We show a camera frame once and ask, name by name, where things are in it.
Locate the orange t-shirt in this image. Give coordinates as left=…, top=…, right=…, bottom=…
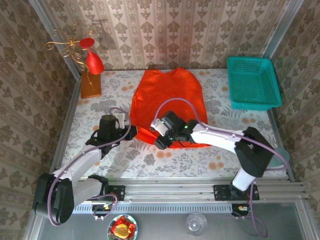
left=129, top=67, right=209, bottom=150

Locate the floral tablecloth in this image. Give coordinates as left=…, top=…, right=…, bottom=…
left=58, top=69, right=288, bottom=179

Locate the red and gold ornament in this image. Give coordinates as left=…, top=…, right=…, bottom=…
left=44, top=29, right=103, bottom=100

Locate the red wine glass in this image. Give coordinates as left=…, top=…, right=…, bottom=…
left=79, top=37, right=105, bottom=75

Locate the black yellow power connector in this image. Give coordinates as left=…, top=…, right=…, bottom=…
left=91, top=203, right=118, bottom=222
left=231, top=203, right=251, bottom=221

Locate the teal plastic basket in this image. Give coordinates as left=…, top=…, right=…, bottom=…
left=226, top=56, right=283, bottom=111

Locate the clear drinking glass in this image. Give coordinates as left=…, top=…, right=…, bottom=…
left=185, top=212, right=208, bottom=237

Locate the small patterned plate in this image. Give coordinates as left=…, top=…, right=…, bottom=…
left=107, top=214, right=138, bottom=240

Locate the red gold wrapped candy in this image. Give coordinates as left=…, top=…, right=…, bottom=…
left=112, top=216, right=136, bottom=238

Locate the teal translucent plastic cup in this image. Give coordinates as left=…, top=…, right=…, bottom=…
left=268, top=147, right=291, bottom=170

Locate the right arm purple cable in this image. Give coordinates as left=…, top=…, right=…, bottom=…
left=153, top=98, right=288, bottom=238

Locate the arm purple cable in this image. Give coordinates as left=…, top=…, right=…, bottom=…
left=46, top=106, right=132, bottom=227
left=153, top=98, right=288, bottom=238

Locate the aluminium cage frame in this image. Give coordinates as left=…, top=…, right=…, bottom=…
left=24, top=0, right=318, bottom=240

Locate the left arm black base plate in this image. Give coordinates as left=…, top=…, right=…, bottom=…
left=106, top=184, right=126, bottom=202

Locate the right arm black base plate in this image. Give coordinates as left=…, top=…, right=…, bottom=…
left=212, top=184, right=260, bottom=202

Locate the grey slotted cable duct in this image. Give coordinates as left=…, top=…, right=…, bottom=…
left=72, top=202, right=235, bottom=213

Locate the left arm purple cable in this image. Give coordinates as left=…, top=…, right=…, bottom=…
left=46, top=106, right=132, bottom=227

